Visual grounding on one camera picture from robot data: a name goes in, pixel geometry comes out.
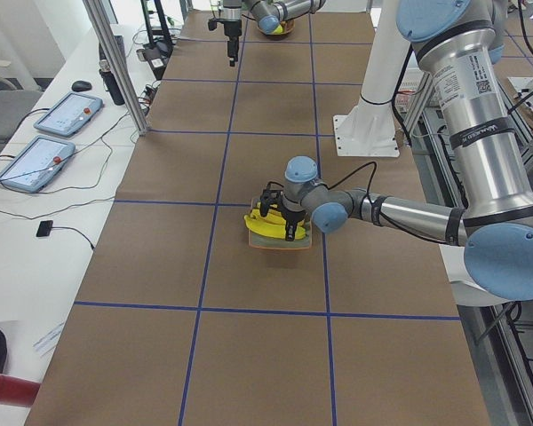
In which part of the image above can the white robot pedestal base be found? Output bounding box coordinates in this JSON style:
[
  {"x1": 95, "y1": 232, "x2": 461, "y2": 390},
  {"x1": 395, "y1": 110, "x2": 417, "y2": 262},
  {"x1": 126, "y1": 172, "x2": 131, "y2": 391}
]
[{"x1": 333, "y1": 0, "x2": 410, "y2": 158}]

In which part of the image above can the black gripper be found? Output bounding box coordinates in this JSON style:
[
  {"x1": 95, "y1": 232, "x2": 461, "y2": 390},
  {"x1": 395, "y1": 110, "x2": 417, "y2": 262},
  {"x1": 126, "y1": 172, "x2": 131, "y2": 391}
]
[
  {"x1": 281, "y1": 202, "x2": 306, "y2": 241},
  {"x1": 224, "y1": 20, "x2": 241, "y2": 67}
]

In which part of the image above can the blue teach pendant near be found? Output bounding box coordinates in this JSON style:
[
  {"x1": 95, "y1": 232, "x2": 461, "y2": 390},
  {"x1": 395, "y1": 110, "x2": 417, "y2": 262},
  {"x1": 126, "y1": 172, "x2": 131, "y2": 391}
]
[{"x1": 0, "y1": 136, "x2": 76, "y2": 193}]

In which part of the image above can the black computer mouse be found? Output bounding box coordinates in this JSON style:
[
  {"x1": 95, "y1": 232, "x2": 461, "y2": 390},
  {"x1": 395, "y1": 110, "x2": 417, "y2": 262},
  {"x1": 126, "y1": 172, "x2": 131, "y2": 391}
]
[{"x1": 71, "y1": 80, "x2": 92, "y2": 92}]

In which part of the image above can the red cylinder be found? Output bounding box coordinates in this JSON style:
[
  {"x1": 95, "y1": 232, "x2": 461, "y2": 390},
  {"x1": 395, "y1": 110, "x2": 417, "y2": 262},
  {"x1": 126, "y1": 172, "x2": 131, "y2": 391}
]
[{"x1": 0, "y1": 374, "x2": 41, "y2": 407}]

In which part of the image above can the woven fruit basket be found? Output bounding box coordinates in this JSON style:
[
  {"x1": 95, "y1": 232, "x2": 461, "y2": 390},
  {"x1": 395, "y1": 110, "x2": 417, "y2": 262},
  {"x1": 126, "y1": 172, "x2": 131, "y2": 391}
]
[{"x1": 257, "y1": 20, "x2": 295, "y2": 37}]

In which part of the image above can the small black puck device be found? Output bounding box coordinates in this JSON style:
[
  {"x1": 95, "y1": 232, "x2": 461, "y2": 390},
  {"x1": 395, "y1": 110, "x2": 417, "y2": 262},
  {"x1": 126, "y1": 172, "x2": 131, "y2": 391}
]
[{"x1": 36, "y1": 220, "x2": 53, "y2": 238}]

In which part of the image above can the blue teach pendant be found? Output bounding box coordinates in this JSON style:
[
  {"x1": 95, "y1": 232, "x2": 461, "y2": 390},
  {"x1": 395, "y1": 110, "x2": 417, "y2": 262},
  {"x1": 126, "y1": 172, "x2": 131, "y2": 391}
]
[
  {"x1": 34, "y1": 91, "x2": 104, "y2": 138},
  {"x1": 0, "y1": 136, "x2": 76, "y2": 193}
]

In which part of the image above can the blue teach pendant far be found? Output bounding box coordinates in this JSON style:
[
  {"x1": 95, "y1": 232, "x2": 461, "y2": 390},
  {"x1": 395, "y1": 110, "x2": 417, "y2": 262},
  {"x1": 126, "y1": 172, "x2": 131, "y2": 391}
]
[{"x1": 34, "y1": 91, "x2": 104, "y2": 138}]

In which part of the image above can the white chair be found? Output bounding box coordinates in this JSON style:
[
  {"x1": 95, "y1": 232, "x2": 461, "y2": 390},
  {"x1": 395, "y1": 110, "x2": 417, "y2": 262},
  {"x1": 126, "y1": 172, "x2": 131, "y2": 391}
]
[{"x1": 439, "y1": 245, "x2": 509, "y2": 307}]

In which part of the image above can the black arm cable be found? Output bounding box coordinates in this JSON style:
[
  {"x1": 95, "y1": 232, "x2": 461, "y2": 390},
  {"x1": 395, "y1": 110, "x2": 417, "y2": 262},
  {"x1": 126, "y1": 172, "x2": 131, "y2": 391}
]
[{"x1": 326, "y1": 161, "x2": 378, "y2": 196}]

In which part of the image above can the black water bottle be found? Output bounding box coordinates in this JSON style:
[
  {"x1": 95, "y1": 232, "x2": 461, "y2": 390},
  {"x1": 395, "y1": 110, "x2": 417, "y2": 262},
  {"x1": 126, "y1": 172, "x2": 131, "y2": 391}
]
[{"x1": 99, "y1": 59, "x2": 124, "y2": 106}]

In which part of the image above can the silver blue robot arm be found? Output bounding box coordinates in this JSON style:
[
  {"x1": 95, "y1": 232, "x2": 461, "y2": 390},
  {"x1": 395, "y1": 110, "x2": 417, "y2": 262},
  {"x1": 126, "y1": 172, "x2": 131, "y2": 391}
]
[
  {"x1": 208, "y1": 0, "x2": 325, "y2": 67},
  {"x1": 279, "y1": 1, "x2": 533, "y2": 305}
]

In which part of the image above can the aluminium frame post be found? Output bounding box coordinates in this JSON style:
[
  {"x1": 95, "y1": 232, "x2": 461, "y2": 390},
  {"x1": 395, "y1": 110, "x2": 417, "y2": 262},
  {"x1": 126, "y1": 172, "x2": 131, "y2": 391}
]
[{"x1": 83, "y1": 0, "x2": 148, "y2": 136}]

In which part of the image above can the yellow banana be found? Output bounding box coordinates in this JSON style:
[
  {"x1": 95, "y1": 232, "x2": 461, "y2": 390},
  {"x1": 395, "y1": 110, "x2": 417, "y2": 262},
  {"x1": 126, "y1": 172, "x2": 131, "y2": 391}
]
[
  {"x1": 250, "y1": 209, "x2": 286, "y2": 225},
  {"x1": 243, "y1": 215, "x2": 286, "y2": 240}
]

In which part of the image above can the grey square plate orange rim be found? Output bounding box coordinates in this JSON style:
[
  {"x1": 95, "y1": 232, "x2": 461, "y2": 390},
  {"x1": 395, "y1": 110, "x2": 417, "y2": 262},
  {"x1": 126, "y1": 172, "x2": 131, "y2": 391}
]
[{"x1": 246, "y1": 197, "x2": 312, "y2": 250}]

